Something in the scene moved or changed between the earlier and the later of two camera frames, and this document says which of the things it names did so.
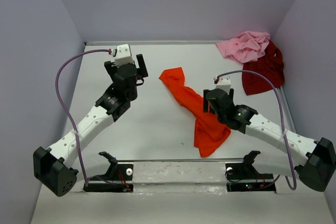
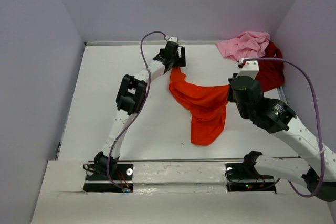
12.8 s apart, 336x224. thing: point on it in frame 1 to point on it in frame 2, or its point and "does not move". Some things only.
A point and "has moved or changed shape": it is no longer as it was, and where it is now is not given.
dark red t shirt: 270,65 does not move
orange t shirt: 209,132 has moved or changed shape
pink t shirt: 248,46 does not move
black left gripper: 141,71 to 179,61
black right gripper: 206,103 to 230,95
